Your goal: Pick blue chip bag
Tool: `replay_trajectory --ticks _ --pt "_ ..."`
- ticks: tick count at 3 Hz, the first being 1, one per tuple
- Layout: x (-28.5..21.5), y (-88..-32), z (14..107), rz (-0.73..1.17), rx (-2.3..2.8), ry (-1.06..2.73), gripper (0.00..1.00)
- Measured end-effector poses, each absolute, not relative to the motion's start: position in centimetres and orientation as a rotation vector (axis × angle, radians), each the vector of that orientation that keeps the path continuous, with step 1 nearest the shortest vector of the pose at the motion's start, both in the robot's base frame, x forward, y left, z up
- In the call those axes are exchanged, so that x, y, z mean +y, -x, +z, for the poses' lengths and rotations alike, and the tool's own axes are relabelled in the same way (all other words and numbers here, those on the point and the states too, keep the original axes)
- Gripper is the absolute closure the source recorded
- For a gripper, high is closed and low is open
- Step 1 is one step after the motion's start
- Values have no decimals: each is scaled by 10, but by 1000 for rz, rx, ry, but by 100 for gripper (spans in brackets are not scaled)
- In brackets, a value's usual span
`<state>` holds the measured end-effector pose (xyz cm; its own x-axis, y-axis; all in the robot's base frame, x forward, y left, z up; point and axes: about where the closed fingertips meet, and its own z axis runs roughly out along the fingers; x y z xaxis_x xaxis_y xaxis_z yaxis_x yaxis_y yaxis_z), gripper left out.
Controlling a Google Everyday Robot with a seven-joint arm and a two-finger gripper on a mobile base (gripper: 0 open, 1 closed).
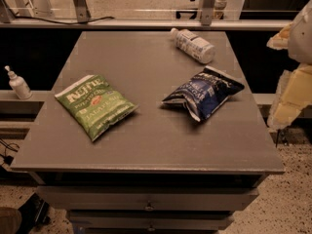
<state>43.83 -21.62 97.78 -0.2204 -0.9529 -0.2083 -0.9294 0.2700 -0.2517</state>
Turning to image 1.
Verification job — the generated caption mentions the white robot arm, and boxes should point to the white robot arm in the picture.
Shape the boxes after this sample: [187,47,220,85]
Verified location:
[267,0,312,131]

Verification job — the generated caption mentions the blue chip bag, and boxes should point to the blue chip bag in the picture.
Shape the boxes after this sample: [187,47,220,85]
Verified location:
[162,65,245,122]

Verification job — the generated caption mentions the green jalapeno chip bag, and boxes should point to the green jalapeno chip bag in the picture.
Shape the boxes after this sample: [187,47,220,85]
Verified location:
[55,75,137,141]

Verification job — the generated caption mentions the white plastic bottle lying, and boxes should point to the white plastic bottle lying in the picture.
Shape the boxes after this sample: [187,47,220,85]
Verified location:
[171,28,215,64]

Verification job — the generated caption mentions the grey upper drawer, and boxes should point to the grey upper drawer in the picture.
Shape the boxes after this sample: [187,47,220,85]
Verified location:
[37,186,258,212]

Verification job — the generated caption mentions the grey drawer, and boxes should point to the grey drawer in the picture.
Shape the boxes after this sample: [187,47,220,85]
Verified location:
[67,211,233,231]
[37,186,258,212]

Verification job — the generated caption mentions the grey lower drawer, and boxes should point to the grey lower drawer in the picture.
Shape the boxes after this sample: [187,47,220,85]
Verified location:
[67,211,233,231]

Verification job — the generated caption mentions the white pump dispenser bottle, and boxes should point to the white pump dispenser bottle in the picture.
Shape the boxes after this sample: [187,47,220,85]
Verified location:
[5,65,32,99]

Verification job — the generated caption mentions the black object on floor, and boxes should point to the black object on floor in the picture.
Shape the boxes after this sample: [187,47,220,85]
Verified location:
[17,193,51,234]

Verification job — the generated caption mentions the black cable on ledge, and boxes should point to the black cable on ledge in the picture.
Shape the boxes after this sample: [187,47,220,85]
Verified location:
[9,8,115,25]

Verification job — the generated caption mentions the metal frame bracket left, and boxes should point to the metal frame bracket left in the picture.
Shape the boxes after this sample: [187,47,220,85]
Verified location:
[73,0,91,23]

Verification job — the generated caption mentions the metal frame bracket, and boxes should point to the metal frame bracket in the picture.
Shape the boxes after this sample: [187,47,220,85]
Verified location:
[73,0,91,23]
[199,0,215,25]

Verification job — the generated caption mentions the metal frame bracket right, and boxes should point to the metal frame bracket right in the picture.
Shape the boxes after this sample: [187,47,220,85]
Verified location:
[199,0,215,25]

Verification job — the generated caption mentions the black cables at left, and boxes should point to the black cables at left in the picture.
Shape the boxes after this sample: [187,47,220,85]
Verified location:
[0,137,20,168]

